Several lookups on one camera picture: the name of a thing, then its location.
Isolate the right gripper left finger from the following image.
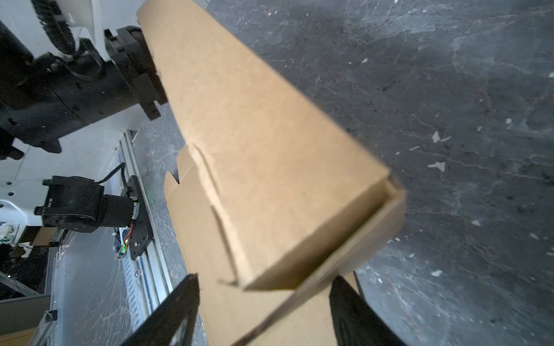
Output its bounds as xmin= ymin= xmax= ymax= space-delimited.
xmin=123 ymin=274 xmax=200 ymax=345

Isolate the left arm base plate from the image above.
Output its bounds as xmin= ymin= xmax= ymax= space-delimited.
xmin=120 ymin=175 xmax=154 ymax=260

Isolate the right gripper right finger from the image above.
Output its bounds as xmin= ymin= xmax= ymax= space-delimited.
xmin=329 ymin=276 xmax=405 ymax=346

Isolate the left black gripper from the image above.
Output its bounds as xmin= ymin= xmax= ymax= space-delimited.
xmin=104 ymin=26 xmax=167 ymax=121

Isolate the brown cardboard box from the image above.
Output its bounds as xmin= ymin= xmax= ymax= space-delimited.
xmin=138 ymin=1 xmax=406 ymax=345

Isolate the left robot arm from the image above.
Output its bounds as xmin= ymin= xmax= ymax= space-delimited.
xmin=1 ymin=1 xmax=167 ymax=233

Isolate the aluminium mounting rail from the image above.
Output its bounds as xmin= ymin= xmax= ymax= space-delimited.
xmin=116 ymin=130 xmax=173 ymax=329

